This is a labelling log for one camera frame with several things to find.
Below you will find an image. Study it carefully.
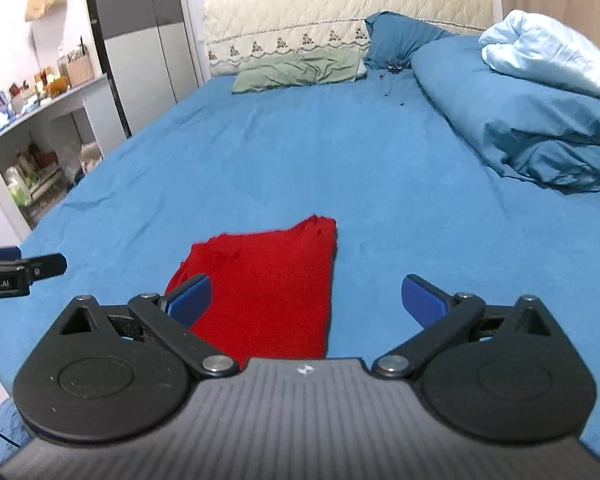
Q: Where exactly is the red knitted garment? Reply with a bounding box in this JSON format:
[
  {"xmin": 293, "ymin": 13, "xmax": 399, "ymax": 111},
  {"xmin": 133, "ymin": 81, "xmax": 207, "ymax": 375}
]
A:
[{"xmin": 166, "ymin": 216, "xmax": 337, "ymax": 367}]

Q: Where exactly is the blue bed sheet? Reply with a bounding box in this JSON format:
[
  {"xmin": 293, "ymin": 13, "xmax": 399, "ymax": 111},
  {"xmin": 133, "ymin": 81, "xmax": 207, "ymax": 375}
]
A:
[{"xmin": 0, "ymin": 72, "xmax": 600, "ymax": 454}]

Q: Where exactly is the white desk shelf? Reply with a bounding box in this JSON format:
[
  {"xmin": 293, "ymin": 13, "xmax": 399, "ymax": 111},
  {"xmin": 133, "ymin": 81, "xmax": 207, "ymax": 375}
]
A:
[{"xmin": 0, "ymin": 75, "xmax": 126, "ymax": 242}]

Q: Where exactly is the blue rolled duvet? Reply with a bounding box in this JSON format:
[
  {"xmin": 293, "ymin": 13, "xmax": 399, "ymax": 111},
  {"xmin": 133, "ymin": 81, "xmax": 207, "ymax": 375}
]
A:
[{"xmin": 411, "ymin": 36, "xmax": 600, "ymax": 192}]

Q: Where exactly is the woven basket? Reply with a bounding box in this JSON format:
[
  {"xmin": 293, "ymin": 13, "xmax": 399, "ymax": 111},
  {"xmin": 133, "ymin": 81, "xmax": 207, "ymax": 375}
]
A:
[{"xmin": 66, "ymin": 54, "xmax": 95, "ymax": 87}]

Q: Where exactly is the green pillow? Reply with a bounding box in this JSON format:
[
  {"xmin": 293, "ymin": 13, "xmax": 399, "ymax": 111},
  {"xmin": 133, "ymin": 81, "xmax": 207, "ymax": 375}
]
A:
[{"xmin": 232, "ymin": 48, "xmax": 367, "ymax": 94}]

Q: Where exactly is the light blue blanket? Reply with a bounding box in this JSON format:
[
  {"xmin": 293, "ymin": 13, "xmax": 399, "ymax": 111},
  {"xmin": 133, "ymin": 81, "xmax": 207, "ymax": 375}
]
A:
[{"xmin": 479, "ymin": 10, "xmax": 600, "ymax": 98}]

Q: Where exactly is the dark blue pillow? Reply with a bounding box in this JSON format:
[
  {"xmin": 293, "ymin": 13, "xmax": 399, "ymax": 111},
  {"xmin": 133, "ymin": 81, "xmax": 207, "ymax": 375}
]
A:
[{"xmin": 365, "ymin": 11, "xmax": 452, "ymax": 70}]

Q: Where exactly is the white grey wardrobe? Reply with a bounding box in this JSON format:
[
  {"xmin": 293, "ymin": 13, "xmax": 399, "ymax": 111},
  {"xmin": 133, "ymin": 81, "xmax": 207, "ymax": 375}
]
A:
[{"xmin": 86, "ymin": 0, "xmax": 200, "ymax": 136}]

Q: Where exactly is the cream quilted headboard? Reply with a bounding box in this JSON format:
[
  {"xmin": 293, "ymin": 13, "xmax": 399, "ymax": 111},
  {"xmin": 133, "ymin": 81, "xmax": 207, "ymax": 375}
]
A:
[{"xmin": 202, "ymin": 0, "xmax": 494, "ymax": 77}]

